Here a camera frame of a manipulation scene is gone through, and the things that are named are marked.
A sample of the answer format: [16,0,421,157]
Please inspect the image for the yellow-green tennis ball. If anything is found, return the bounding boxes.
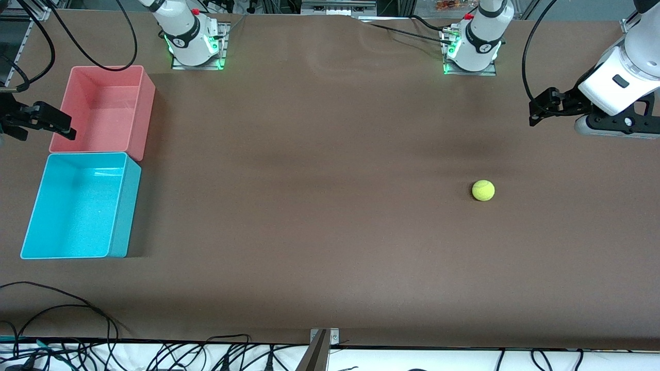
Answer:
[472,179,496,202]

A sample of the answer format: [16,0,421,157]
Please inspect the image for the pink plastic bin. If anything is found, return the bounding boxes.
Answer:
[49,65,156,162]

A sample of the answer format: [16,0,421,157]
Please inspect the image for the blue plastic bin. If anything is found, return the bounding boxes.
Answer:
[20,152,142,260]

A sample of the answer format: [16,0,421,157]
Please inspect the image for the clear box with orange items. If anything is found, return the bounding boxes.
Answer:
[435,0,477,12]

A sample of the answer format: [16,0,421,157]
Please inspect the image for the grey power strip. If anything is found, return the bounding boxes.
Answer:
[301,0,377,16]

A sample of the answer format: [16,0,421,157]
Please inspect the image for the dark metal bar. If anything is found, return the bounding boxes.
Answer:
[295,330,329,371]

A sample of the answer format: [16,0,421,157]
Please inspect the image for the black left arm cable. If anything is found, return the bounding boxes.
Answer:
[521,0,560,104]

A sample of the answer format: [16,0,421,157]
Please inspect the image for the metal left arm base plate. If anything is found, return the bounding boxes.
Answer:
[442,28,498,77]

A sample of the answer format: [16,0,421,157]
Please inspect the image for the aluminium frame profile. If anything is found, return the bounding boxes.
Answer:
[0,0,52,21]

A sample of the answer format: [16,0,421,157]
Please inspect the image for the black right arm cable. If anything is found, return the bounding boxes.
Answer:
[0,0,139,93]

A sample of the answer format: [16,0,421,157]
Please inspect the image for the long black looped cable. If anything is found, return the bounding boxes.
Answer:
[0,281,120,356]

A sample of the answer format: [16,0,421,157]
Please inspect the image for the black cable at arm base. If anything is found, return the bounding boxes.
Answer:
[361,14,454,47]

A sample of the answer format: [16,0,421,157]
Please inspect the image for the teal cable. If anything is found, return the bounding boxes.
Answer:
[0,335,57,356]

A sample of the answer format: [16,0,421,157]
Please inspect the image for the silver metal bracket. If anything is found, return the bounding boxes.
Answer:
[309,328,340,371]

